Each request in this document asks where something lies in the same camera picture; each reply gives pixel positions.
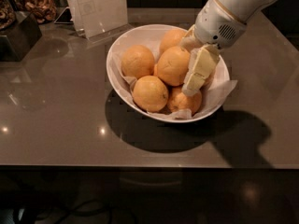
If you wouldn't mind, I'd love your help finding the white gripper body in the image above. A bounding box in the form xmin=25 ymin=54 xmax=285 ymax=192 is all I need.
xmin=194 ymin=0 xmax=247 ymax=49

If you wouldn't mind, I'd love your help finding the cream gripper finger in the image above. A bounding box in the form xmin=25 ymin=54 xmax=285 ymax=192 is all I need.
xmin=179 ymin=26 xmax=203 ymax=51
xmin=182 ymin=45 xmax=220 ymax=96

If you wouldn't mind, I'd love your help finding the orange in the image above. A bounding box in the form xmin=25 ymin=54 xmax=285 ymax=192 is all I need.
xmin=159 ymin=29 xmax=186 ymax=54
xmin=157 ymin=46 xmax=190 ymax=87
xmin=121 ymin=45 xmax=155 ymax=78
xmin=203 ymin=69 xmax=216 ymax=87
xmin=167 ymin=86 xmax=202 ymax=115
xmin=132 ymin=76 xmax=169 ymax=112

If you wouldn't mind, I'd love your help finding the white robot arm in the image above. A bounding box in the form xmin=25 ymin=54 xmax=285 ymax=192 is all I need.
xmin=180 ymin=0 xmax=277 ymax=96

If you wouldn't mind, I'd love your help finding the white oval bowl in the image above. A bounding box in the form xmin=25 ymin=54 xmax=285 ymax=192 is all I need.
xmin=106 ymin=23 xmax=231 ymax=124

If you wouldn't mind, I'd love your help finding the orange top back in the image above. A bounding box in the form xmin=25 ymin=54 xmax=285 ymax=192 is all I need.
xmin=159 ymin=29 xmax=186 ymax=54

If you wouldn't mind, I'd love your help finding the white paper liner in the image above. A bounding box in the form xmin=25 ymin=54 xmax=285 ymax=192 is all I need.
xmin=110 ymin=31 xmax=238 ymax=121

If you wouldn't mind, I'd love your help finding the clear acrylic sign holder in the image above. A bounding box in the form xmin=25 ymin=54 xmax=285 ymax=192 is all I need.
xmin=67 ymin=0 xmax=133 ymax=42

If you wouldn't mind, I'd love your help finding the glass jar dried fruit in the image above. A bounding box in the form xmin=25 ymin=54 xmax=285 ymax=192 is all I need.
xmin=14 ymin=0 xmax=57 ymax=24

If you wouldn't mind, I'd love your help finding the glass jar left edge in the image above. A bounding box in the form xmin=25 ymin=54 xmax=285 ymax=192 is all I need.
xmin=0 ymin=0 xmax=16 ymax=30

